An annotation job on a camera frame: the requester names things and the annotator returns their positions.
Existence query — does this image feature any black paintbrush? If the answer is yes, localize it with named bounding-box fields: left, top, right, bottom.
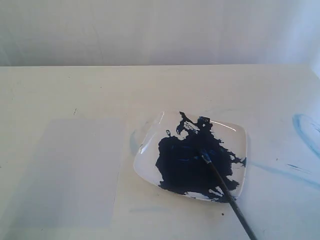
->
left=197, top=148, right=258, bottom=240

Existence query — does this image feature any white square paint plate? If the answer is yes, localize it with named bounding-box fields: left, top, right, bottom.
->
left=133, top=111, right=247, bottom=203

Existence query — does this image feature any white paper sheet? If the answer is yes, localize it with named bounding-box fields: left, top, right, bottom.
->
left=1, top=117, right=125, bottom=229

